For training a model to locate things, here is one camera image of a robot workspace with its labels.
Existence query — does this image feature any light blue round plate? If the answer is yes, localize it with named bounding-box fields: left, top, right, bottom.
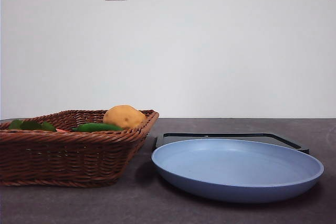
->
left=151, top=137, right=325, bottom=204

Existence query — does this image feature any orange carrot with green leaves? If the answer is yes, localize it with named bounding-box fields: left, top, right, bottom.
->
left=7, top=119, right=71, bottom=133

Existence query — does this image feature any yellow-brown potato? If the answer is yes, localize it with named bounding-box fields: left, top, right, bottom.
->
left=102, top=105, right=146, bottom=130

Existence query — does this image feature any green pepper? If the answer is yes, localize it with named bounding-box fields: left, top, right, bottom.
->
left=71, top=123, right=124, bottom=133

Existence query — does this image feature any brown wicker basket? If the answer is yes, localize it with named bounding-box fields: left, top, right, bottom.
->
left=0, top=109, right=160, bottom=188

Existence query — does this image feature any black flat tray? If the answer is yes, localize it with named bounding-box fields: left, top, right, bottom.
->
left=154, top=132, right=310, bottom=154

